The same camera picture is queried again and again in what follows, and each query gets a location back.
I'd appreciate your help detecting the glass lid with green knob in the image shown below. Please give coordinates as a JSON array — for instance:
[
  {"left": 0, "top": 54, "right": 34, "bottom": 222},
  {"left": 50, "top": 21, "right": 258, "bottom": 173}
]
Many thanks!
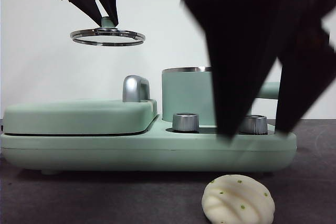
[{"left": 70, "top": 16, "right": 146, "bottom": 47}]

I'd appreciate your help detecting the pleated bun with green dots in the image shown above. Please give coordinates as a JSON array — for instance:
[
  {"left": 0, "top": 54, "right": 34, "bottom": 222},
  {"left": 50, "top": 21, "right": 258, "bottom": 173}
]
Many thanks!
[{"left": 201, "top": 174, "right": 276, "bottom": 224}]

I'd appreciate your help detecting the silver control knob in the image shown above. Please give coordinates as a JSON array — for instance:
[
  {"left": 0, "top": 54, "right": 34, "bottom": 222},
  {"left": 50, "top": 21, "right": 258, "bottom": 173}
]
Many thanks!
[
  {"left": 172, "top": 112, "right": 200, "bottom": 132},
  {"left": 237, "top": 115, "right": 268, "bottom": 134}
]

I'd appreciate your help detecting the black control panel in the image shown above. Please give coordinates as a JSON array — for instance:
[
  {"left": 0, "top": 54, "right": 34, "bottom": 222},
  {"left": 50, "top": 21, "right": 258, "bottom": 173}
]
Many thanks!
[{"left": 165, "top": 126, "right": 276, "bottom": 135}]

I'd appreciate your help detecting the green griddle cover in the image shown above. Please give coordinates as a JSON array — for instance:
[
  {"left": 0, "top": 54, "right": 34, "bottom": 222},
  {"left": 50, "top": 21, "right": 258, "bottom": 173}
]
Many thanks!
[{"left": 2, "top": 99, "right": 159, "bottom": 136}]

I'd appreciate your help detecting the green breakfast machine base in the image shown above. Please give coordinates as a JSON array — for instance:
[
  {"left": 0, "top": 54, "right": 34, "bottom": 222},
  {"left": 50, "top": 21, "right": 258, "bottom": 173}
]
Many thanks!
[{"left": 0, "top": 115, "right": 298, "bottom": 176}]

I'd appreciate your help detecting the green pot with handle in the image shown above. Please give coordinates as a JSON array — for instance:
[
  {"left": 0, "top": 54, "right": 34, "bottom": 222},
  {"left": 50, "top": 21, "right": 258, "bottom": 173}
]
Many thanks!
[{"left": 161, "top": 66, "right": 279, "bottom": 122}]

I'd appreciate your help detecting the silver griddle cover handle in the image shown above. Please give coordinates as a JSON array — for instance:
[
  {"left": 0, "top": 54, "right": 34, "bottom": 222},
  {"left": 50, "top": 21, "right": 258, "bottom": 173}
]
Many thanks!
[{"left": 122, "top": 75, "right": 151, "bottom": 103}]

